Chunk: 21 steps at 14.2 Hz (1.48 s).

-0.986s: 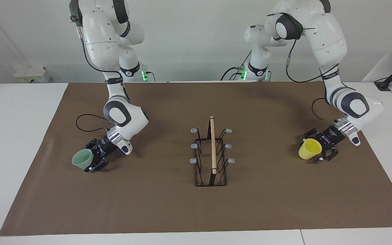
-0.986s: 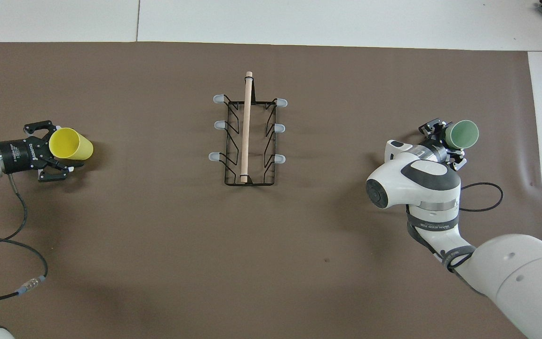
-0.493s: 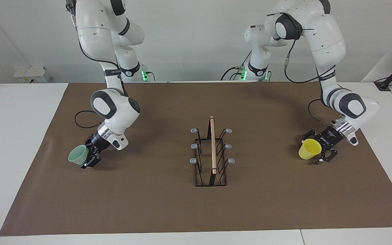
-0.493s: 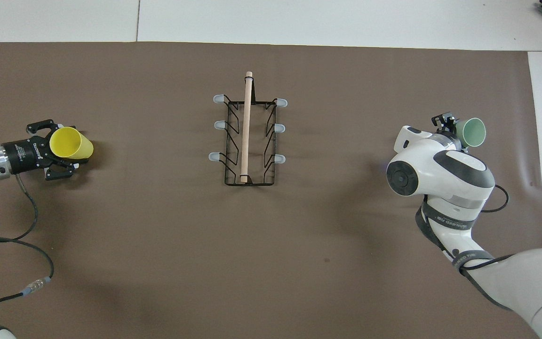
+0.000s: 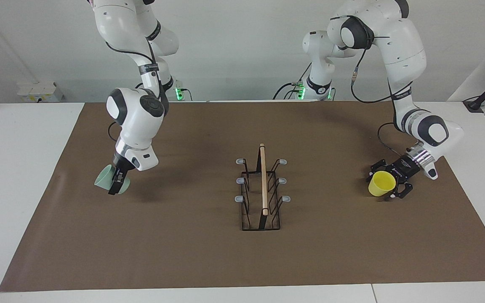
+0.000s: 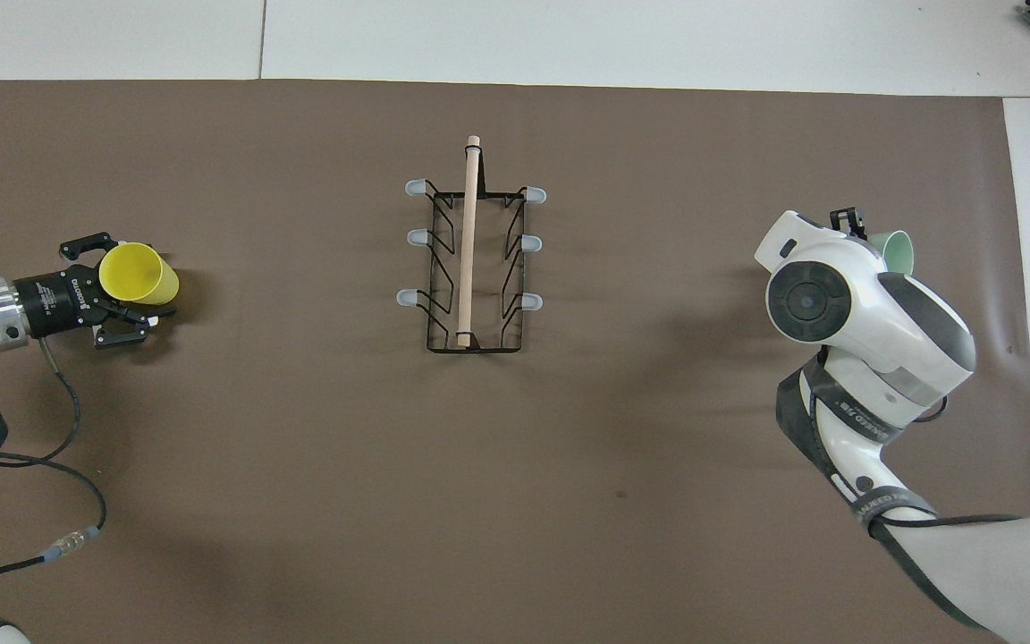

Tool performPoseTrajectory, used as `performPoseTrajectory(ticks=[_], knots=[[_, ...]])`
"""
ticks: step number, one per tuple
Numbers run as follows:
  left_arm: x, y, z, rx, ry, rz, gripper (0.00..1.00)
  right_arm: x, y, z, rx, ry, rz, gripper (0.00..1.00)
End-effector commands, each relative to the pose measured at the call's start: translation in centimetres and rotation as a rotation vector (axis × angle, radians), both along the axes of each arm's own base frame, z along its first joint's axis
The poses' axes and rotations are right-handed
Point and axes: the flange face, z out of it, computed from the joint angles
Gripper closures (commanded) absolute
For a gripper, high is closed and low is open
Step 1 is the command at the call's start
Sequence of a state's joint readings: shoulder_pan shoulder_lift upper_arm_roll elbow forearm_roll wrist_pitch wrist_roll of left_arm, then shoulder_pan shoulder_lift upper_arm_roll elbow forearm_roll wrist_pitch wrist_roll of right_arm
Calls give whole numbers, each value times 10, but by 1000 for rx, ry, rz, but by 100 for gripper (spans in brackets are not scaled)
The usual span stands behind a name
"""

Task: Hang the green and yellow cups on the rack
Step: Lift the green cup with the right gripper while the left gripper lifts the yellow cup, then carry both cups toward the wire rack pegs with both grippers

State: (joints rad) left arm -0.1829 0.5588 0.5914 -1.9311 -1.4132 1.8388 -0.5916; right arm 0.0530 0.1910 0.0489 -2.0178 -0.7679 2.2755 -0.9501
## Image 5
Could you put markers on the brown table mat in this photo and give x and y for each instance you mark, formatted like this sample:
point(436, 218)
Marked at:
point(175, 244)

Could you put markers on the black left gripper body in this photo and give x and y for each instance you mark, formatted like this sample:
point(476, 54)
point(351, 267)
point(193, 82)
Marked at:
point(404, 168)

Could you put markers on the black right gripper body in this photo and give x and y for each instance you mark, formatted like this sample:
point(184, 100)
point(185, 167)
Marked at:
point(123, 164)

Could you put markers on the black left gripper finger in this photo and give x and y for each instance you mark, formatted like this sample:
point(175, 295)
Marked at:
point(404, 189)
point(383, 165)

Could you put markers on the yellow plastic cup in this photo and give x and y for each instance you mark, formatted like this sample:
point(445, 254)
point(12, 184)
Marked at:
point(380, 185)

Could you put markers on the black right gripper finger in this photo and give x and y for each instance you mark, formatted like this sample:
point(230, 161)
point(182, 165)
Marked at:
point(118, 183)

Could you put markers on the pale green plastic cup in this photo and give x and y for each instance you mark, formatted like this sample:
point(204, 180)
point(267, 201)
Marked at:
point(103, 179)

